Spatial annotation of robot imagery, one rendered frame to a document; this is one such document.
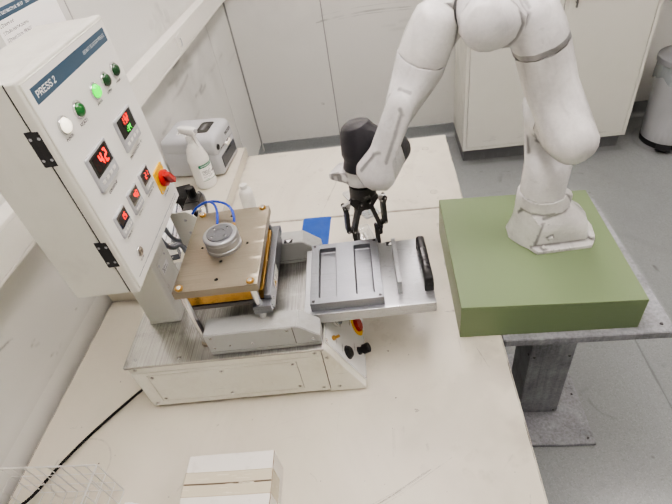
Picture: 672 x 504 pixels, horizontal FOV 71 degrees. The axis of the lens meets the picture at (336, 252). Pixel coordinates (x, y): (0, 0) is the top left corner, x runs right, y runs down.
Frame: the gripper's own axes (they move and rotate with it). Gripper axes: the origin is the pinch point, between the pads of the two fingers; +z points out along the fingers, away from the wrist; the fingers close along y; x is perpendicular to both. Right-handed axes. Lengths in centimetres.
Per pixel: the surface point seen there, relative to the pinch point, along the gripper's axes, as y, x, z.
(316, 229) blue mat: -12.7, 21.0, 8.2
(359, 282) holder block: -11.2, -31.7, -15.1
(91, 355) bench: -87, -7, 9
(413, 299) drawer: -1.5, -40.5, -14.2
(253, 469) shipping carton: -44, -59, -1
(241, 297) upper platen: -38, -32, -21
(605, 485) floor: 57, -61, 82
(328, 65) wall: 38, 206, 23
